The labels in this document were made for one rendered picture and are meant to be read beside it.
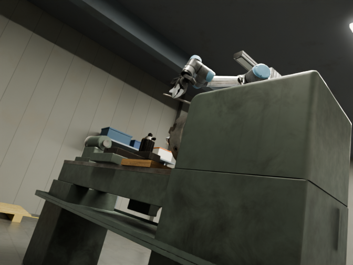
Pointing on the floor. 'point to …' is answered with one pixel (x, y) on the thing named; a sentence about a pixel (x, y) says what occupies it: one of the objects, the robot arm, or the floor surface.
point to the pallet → (13, 212)
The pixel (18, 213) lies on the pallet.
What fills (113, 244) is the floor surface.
